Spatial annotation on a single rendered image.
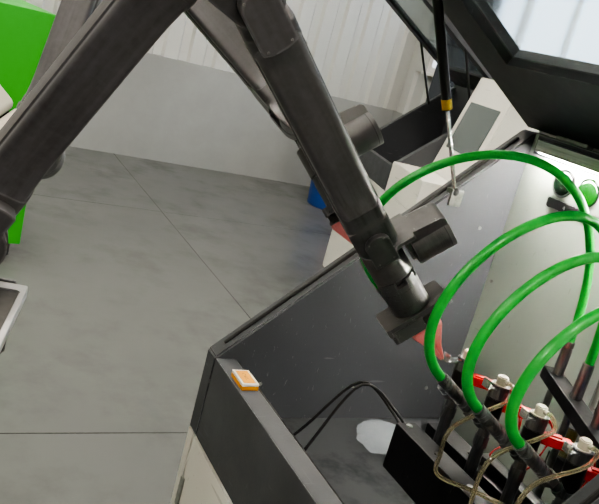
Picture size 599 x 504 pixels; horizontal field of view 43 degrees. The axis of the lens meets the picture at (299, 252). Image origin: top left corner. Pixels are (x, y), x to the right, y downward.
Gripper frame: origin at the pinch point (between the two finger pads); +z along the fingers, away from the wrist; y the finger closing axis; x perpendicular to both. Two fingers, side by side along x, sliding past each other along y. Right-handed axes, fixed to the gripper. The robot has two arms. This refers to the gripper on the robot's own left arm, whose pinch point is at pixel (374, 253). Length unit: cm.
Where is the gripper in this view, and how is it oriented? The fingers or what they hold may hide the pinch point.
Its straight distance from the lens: 116.9
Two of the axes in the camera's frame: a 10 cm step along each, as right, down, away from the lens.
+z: 4.8, 8.7, -1.2
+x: -8.5, 5.0, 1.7
